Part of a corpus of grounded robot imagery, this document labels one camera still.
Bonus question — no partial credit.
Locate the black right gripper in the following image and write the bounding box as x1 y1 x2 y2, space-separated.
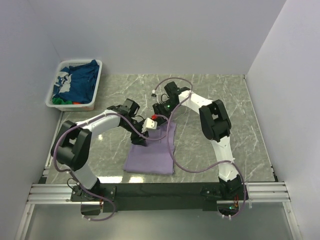
152 100 179 127

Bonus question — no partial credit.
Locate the purple t shirt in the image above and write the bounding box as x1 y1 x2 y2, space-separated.
123 122 177 176

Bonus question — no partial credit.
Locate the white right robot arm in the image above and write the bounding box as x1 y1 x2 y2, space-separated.
152 81 248 200

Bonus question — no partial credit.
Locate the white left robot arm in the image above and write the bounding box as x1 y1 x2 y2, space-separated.
51 98 149 201

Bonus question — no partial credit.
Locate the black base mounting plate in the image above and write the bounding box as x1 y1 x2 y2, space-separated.
69 181 250 218

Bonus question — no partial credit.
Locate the white laundry basket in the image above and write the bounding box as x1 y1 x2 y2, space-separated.
45 59 103 112

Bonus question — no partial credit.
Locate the blue printed t shirt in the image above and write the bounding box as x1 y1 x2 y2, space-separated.
52 60 100 104

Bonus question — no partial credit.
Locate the green t shirt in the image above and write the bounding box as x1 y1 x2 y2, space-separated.
51 97 73 105

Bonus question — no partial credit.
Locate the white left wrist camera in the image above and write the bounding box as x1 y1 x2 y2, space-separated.
141 117 158 133

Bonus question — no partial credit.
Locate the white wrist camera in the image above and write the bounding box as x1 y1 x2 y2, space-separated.
141 117 158 133
151 89 161 98

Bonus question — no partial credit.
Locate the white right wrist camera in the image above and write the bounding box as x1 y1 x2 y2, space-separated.
151 89 161 98

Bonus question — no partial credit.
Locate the aluminium frame rail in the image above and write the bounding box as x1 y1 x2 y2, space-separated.
13 139 302 240

